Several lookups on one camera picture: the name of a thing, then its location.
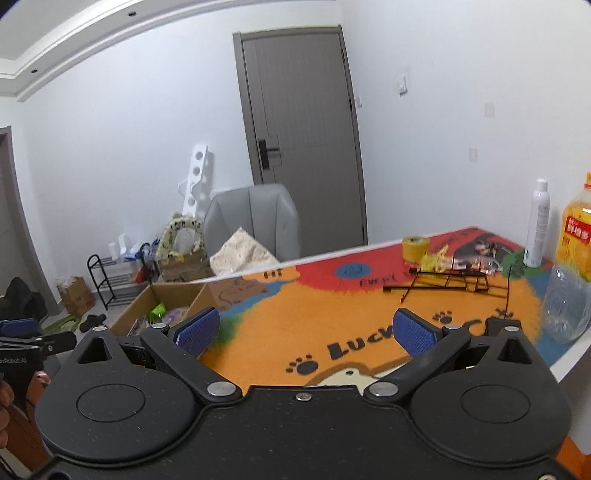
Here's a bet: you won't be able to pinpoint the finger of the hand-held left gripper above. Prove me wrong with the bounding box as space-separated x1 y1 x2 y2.
0 331 78 357
0 318 40 340

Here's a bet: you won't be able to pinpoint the orange juice bottle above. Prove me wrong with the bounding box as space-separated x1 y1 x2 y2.
540 172 591 343

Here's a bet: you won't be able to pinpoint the small brown paper bag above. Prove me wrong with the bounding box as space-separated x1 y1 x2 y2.
57 276 96 317

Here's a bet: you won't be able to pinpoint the dark printed glossy packet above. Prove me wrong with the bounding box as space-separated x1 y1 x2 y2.
452 240 502 273

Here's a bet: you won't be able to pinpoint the green floor mat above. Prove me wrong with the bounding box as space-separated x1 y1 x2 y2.
41 316 79 334

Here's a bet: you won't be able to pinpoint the colourful printed table mat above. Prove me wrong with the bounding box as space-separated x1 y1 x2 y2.
198 226 555 388

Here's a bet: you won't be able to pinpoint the grey door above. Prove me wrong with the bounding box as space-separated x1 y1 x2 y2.
232 25 369 259

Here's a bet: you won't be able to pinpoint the person's left hand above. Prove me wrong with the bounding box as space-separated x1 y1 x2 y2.
0 382 16 452

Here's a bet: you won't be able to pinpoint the white containers on rack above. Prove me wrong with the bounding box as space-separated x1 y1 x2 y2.
108 233 132 261

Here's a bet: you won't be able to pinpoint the brown cardboard box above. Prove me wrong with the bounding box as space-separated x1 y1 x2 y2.
110 281 222 337

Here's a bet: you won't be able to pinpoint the yellow tape roll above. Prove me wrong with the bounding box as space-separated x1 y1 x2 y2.
402 235 431 265

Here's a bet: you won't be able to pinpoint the cream patterned cushion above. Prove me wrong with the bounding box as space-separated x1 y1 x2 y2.
209 226 281 278

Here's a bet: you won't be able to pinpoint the white spray bottle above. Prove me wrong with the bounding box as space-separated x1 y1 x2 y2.
523 178 550 268

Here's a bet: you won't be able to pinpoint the black wire rack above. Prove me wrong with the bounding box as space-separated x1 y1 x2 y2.
382 265 509 305

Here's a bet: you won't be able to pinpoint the black door lock handle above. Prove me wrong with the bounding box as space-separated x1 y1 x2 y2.
257 135 281 171

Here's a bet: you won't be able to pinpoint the white perforated board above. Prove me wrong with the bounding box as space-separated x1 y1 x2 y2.
178 144 214 222

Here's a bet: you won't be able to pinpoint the grey upholstered chair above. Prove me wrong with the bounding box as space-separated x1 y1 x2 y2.
203 183 301 268

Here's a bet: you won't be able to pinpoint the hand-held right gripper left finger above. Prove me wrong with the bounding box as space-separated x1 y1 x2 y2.
69 307 242 405

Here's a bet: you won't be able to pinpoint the black shoe rack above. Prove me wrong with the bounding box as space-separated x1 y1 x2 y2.
88 254 155 311

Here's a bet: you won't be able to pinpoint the dark cloth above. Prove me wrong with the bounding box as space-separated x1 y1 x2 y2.
0 277 48 324

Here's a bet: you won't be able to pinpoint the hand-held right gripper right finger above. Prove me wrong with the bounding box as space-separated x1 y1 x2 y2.
364 308 544 407

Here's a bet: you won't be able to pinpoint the yellow plastic wrapper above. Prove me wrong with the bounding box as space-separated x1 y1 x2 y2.
421 244 451 273

